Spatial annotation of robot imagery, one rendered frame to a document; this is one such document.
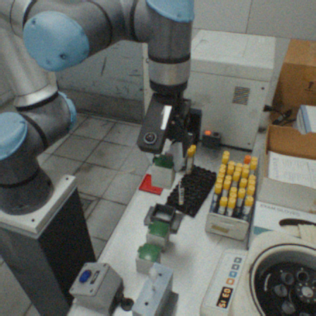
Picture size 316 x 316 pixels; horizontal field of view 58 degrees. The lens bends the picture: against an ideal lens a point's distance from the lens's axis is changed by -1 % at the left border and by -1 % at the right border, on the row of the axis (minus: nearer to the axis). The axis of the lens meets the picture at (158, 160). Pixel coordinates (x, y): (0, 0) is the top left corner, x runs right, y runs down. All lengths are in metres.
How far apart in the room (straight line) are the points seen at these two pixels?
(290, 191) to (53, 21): 0.60
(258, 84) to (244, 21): 1.33
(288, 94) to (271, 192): 0.67
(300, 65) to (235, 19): 1.01
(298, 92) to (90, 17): 1.03
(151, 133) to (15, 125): 0.35
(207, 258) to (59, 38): 0.56
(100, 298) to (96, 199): 1.47
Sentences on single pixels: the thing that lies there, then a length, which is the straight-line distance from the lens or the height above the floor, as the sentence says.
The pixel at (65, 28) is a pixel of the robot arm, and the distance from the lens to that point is 0.42.
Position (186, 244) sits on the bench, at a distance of 0.75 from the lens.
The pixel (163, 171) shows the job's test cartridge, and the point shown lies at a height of 1.07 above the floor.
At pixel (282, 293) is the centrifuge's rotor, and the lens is 0.62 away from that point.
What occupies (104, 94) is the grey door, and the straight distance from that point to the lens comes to 2.72.
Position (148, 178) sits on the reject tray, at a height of 0.88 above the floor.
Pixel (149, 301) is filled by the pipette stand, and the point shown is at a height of 0.97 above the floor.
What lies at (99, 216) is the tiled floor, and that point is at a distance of 1.95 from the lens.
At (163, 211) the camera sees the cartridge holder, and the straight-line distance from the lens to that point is 0.79.
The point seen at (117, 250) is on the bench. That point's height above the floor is 0.87.
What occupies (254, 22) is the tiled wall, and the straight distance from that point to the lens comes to 2.22.
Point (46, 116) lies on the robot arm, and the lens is 0.79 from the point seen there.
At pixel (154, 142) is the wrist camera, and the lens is 0.50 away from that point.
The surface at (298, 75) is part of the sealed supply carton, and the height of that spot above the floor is 1.01.
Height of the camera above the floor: 1.50
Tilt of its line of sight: 41 degrees down
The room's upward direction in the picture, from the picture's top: straight up
